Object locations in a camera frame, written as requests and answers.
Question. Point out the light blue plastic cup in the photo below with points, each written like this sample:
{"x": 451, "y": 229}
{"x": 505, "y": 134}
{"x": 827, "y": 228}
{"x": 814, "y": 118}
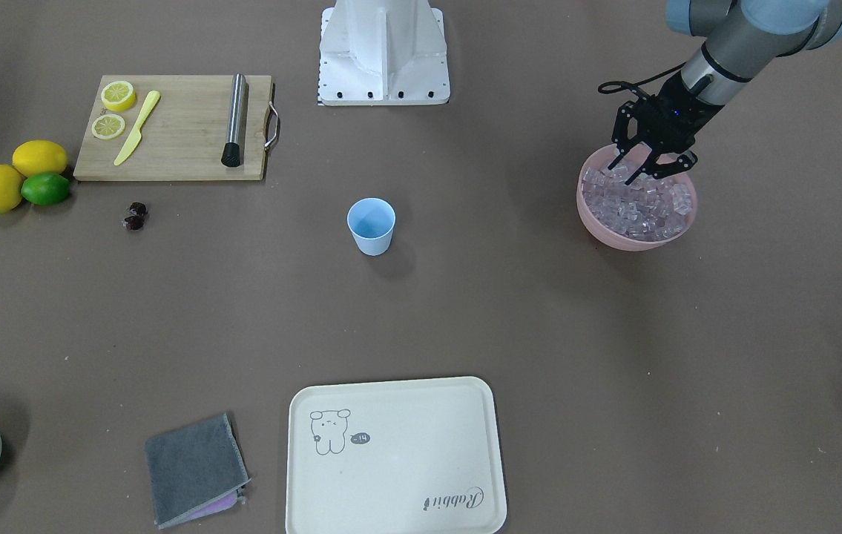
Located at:
{"x": 371, "y": 222}

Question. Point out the green lime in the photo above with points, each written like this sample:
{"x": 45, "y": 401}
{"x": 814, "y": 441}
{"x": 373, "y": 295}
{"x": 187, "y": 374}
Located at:
{"x": 45, "y": 188}

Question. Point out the lemon half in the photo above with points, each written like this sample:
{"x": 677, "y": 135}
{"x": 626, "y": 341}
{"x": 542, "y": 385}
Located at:
{"x": 118, "y": 96}
{"x": 108, "y": 126}

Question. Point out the bamboo cutting board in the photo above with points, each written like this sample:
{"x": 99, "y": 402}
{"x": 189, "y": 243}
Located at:
{"x": 184, "y": 136}

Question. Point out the steel muddler black tip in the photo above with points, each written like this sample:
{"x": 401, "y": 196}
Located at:
{"x": 232, "y": 152}

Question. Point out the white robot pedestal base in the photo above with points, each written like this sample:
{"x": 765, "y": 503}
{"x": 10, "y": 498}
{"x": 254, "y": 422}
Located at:
{"x": 383, "y": 53}

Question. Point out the whole lemon near board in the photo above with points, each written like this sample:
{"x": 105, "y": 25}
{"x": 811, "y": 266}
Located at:
{"x": 40, "y": 156}

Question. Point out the lemon half lower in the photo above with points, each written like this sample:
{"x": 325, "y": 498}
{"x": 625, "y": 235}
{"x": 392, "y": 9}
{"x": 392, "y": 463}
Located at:
{"x": 108, "y": 126}

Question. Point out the cream rabbit serving tray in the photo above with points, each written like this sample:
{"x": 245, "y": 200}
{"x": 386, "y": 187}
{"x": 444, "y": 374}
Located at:
{"x": 403, "y": 456}

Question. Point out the yellow plastic knife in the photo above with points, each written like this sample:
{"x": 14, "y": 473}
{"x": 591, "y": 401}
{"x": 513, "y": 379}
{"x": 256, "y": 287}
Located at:
{"x": 134, "y": 136}

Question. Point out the lemon half upper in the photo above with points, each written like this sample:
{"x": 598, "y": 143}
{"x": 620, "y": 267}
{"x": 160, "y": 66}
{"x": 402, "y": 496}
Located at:
{"x": 118, "y": 96}

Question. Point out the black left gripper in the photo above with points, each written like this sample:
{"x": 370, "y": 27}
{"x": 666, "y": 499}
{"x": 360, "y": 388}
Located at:
{"x": 672, "y": 101}

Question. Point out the grey folded cloth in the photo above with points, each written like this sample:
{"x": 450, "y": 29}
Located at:
{"x": 195, "y": 471}

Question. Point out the pink bowl of ice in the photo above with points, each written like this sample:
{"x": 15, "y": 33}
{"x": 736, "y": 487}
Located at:
{"x": 644, "y": 215}

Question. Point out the dark cherries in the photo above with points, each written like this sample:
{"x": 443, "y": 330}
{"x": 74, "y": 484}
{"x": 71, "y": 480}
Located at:
{"x": 136, "y": 216}

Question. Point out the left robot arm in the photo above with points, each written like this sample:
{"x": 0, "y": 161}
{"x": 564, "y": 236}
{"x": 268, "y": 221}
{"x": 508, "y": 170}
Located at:
{"x": 739, "y": 39}

